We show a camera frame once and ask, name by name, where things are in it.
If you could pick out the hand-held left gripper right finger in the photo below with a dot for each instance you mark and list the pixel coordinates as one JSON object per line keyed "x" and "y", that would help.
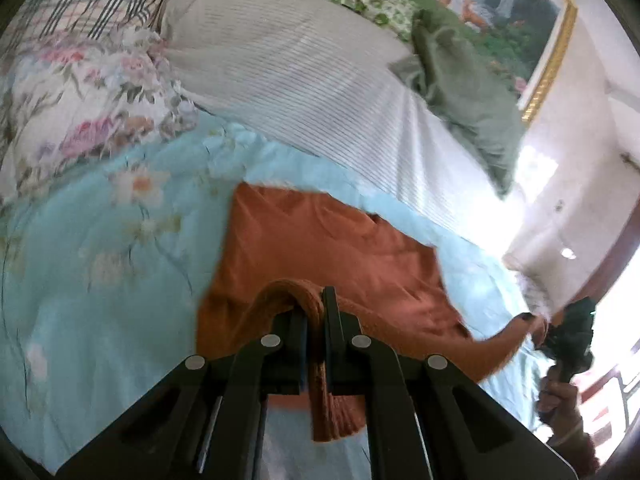
{"x": 330, "y": 325}

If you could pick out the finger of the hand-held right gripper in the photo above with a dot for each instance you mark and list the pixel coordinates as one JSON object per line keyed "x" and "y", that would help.
{"x": 529, "y": 316}

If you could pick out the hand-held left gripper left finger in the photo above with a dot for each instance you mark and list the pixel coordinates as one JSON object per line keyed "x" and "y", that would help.
{"x": 302, "y": 340}

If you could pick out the orange knit sweater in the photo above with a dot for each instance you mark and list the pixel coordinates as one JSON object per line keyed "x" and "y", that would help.
{"x": 325, "y": 255}

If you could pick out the person's right hand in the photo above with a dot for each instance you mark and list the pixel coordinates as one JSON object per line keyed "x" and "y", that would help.
{"x": 557, "y": 405}

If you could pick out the light blue floral quilt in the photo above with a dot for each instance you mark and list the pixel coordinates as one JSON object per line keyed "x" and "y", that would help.
{"x": 100, "y": 270}

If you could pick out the grey green cloth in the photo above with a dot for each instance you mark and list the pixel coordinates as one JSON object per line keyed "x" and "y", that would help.
{"x": 465, "y": 100}

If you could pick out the white striped bed sheet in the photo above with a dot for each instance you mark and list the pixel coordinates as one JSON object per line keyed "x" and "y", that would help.
{"x": 320, "y": 90}

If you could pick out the gold framed landscape painting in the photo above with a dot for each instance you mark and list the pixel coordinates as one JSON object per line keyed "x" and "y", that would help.
{"x": 500, "y": 15}

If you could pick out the floral pink pillow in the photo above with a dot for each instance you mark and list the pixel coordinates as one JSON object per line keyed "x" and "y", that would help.
{"x": 85, "y": 105}

